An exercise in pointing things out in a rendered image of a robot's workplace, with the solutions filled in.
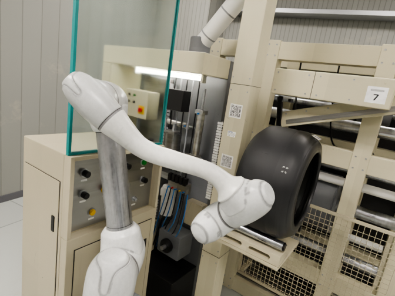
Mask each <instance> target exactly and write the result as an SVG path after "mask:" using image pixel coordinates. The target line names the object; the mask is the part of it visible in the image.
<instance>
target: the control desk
mask: <svg viewBox="0 0 395 296"><path fill-rule="evenodd" d="M66 135H67V133H60V134H38V135H27V136H24V189H23V228H22V296H82V294H83V286H84V282H85V277H86V272H87V270H88V267H89V265H90V263H91V262H92V260H93V259H94V258H95V257H96V255H97V254H98V253H100V249H101V232H102V231H103V229H104V228H105V227H106V218H105V209H104V203H103V194H102V184H101V174H100V168H99V159H98V153H88V154H79V155H73V156H67V155H66ZM125 152H126V163H127V169H128V180H129V191H130V203H131V209H132V220H133V221H134V222H135V223H136V224H138V225H139V227H140V230H141V233H142V237H143V239H144V242H145V257H144V260H143V264H142V268H141V269H140V272H139V274H138V277H137V280H136V285H135V291H134V292H135V293H137V294H139V295H141V296H146V287H147V281H148V272H149V263H150V254H151V249H152V240H153V231H154V226H155V217H156V208H157V204H158V195H159V186H160V177H161V171H162V166H158V165H156V164H153V163H149V162H147V161H145V160H143V159H141V158H139V157H137V156H135V155H134V154H132V153H131V152H129V151H128V150H126V149H125Z"/></svg>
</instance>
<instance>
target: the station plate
mask: <svg viewBox="0 0 395 296"><path fill-rule="evenodd" d="M388 91H389V88H382V87H376V86H368V88H367V92H366V96H365V99H364V102H369V103H377V104H382V105H384V104H385V102H386V98H387V94H388Z"/></svg>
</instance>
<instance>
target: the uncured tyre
mask: <svg viewBox="0 0 395 296"><path fill-rule="evenodd" d="M312 135H313V134H311V133H309V132H305V131H301V130H296V129H291V128H287V127H282V126H269V127H267V128H265V129H263V130H262V131H260V132H259V133H258V134H256V135H255V136H254V137H253V139H252V140H251V141H250V143H249V144H248V145H247V148H246V150H245V151H244V154H243V156H242V158H241V160H240V163H239V166H238V168H237V172H236V177H238V176H242V177H243V178H245V179H248V180H253V179H259V180H264V181H266V182H267V183H269V184H270V185H271V187H272V189H273V191H274V193H275V201H274V203H273V205H272V208H271V209H270V211H269V212H267V213H266V214H265V215H264V216H263V217H261V218H259V219H258V220H256V221H254V222H252V223H250V224H248V225H247V226H249V227H251V228H254V229H255V230H258V231H260V232H263V233H265V234H267V235H269V236H272V237H274V238H279V239H284V238H288V237H290V236H293V235H294V234H295V233H296V232H297V231H298V229H299V228H300V226H301V225H302V222H303V220H304V218H305V216H306V214H307V211H308V209H309V207H310V204H311V202H312V199H313V196H314V192H315V189H316V186H317V182H318V178H319V173H320V167H321V163H322V145H321V143H320V142H319V141H318V140H317V139H316V138H315V137H313V136H312ZM255 150H257V151H260V152H257V151H255ZM261 152H263V153H261ZM264 153H267V154H264ZM283 165H285V166H288V167H289V170H288V172H287V175H285V174H282V173H280V171H281V169H282V166H283Z"/></svg>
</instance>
